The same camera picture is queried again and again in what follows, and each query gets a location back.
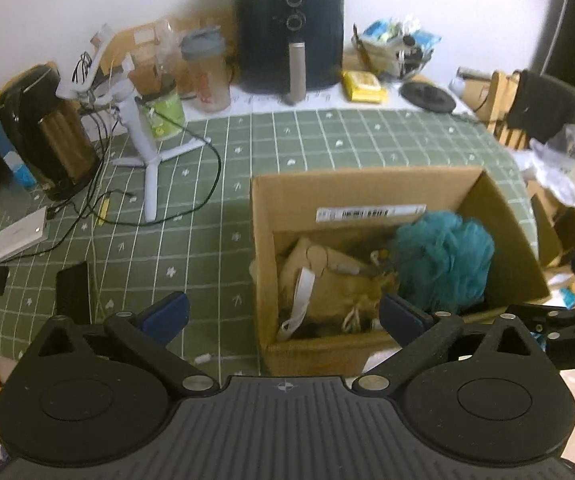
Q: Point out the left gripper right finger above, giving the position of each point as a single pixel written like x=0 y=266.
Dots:
x=425 y=340

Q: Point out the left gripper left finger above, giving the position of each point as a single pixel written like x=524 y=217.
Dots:
x=142 y=339

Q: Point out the brown burlap pouch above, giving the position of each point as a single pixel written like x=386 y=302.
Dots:
x=324 y=292

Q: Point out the teal bath loofah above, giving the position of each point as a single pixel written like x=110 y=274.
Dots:
x=442 y=261

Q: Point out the black rectangular case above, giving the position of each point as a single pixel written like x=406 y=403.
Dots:
x=73 y=293

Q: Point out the green grid tablecloth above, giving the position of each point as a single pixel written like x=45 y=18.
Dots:
x=203 y=245

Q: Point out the brown cardboard box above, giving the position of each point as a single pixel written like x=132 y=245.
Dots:
x=332 y=245

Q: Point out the white power adapter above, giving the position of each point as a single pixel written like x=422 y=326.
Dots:
x=23 y=234

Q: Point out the black electric kettle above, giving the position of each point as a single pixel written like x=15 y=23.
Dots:
x=47 y=133

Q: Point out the green label jar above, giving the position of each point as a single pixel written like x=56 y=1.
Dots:
x=164 y=112

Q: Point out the black bag on chair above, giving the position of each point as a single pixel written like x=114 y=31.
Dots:
x=541 y=107

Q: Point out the black kettle base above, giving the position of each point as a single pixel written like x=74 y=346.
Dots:
x=428 y=97

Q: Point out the white gimbal tripod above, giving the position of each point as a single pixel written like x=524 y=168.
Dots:
x=124 y=97

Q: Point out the yellow wet wipes pack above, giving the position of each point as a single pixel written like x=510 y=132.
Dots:
x=363 y=87

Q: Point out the wooden chair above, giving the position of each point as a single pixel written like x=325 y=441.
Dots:
x=494 y=108

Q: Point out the grey lid shaker bottle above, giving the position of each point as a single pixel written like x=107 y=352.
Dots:
x=204 y=52

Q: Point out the glass bowl with clutter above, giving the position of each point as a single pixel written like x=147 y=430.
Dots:
x=392 y=50

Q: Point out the black air fryer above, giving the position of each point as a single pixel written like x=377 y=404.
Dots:
x=266 y=28

